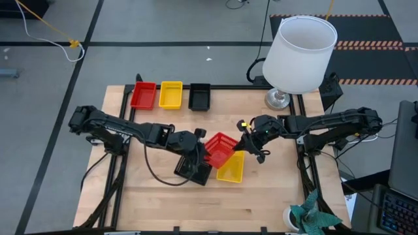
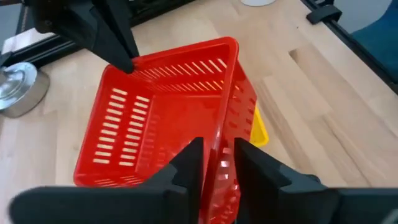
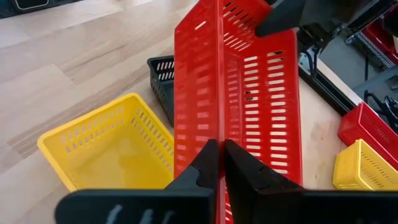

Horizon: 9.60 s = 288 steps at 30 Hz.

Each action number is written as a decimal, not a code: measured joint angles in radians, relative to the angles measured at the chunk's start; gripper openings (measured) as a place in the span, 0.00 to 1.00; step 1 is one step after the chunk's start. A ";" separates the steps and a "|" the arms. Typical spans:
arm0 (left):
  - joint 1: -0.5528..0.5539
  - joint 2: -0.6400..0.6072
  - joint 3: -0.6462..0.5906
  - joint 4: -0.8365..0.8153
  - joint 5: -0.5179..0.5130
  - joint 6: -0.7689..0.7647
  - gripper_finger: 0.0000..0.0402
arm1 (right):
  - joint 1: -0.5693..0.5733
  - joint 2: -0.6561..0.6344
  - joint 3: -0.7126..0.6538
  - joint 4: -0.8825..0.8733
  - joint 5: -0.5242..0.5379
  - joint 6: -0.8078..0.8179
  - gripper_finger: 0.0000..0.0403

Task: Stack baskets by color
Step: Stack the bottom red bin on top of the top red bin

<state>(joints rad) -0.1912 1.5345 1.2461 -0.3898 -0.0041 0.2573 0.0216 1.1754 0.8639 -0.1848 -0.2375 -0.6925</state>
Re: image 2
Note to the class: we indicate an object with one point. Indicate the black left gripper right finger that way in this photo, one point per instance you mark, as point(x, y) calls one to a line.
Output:
point(295, 205)

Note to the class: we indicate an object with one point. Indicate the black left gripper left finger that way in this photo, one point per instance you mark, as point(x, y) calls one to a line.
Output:
point(124, 205)

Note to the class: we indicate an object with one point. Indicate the silver lamp base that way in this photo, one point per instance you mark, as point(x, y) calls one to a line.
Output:
point(18, 90)

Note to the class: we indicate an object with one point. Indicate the black aluminium table frame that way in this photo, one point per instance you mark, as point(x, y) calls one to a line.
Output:
point(155, 9)

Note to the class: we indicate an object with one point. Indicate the red plastic basket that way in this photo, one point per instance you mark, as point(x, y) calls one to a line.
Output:
point(174, 118)

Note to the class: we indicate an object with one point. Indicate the white round disc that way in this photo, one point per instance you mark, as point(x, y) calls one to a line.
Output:
point(258, 2)

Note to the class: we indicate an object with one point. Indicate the black clamp block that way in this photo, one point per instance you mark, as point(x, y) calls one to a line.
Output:
point(323, 14)

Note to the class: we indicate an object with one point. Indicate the yellow plastic basket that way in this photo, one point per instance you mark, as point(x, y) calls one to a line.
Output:
point(259, 133)

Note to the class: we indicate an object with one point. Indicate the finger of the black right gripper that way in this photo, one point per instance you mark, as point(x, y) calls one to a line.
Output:
point(96, 40)
point(116, 25)

